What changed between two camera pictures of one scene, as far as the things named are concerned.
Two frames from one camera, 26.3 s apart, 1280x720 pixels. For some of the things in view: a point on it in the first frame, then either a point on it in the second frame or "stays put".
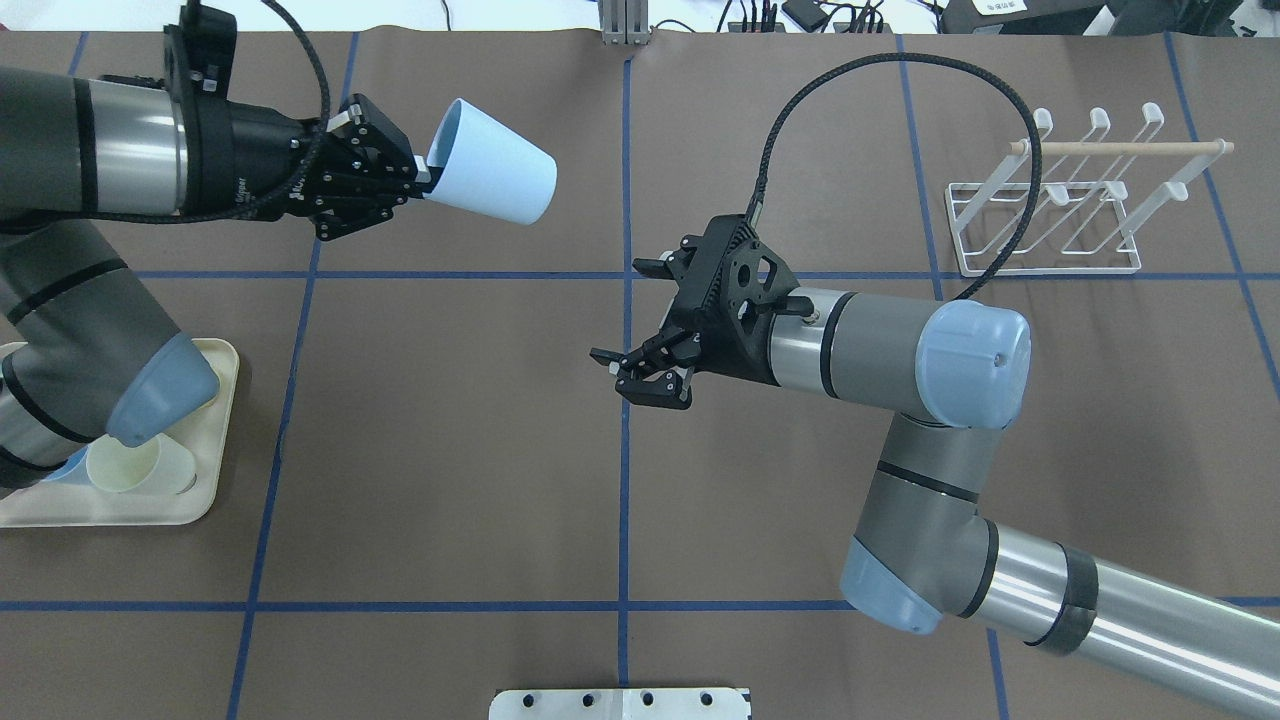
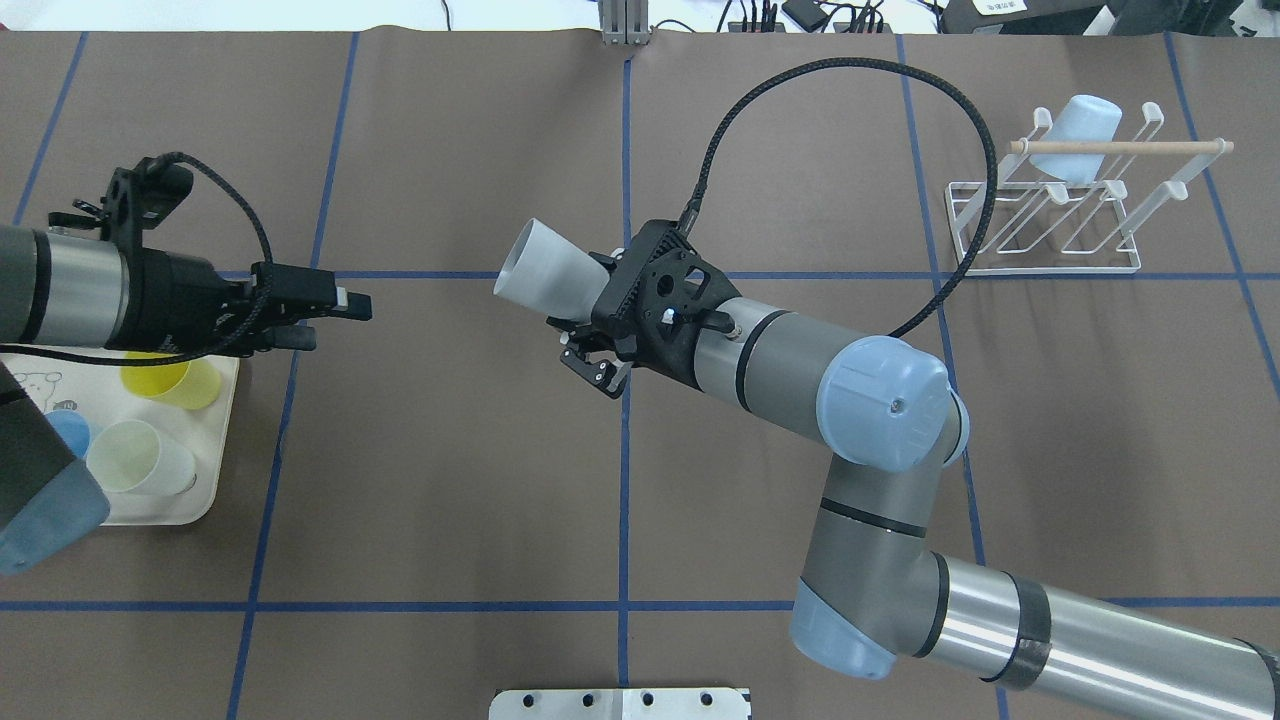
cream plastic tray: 202,434 stays put
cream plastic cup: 158,466 stays put
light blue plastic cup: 488,164 → 1086,117
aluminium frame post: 624,22 stays put
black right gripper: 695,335 → 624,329
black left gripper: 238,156 → 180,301
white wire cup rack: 1098,199 stays put
